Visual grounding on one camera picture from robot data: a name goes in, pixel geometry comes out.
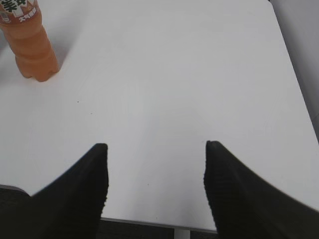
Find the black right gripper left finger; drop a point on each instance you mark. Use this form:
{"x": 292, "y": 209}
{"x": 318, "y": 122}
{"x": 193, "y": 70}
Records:
{"x": 71, "y": 206}

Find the orange soda plastic bottle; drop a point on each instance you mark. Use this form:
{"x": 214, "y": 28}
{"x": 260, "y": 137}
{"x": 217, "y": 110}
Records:
{"x": 21, "y": 24}

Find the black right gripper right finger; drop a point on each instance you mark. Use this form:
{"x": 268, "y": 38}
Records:
{"x": 245, "y": 206}

